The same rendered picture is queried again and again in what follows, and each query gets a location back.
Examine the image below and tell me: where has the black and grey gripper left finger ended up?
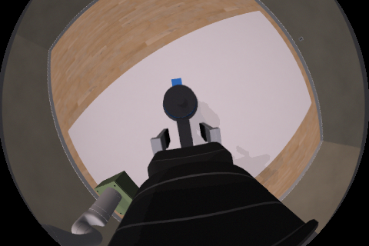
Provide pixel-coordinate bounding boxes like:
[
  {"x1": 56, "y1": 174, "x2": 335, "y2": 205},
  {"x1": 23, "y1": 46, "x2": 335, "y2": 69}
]
[{"x1": 150, "y1": 128, "x2": 171, "y2": 155}]

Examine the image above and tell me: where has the blue kettle with black handle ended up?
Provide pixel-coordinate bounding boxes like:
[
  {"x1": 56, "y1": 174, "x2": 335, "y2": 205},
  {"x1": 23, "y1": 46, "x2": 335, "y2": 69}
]
[{"x1": 163, "y1": 78, "x2": 197, "y2": 148}]

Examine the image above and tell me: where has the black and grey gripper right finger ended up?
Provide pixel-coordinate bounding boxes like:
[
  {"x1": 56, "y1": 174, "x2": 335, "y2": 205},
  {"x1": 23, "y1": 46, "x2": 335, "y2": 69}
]
[{"x1": 199, "y1": 122, "x2": 221, "y2": 144}]

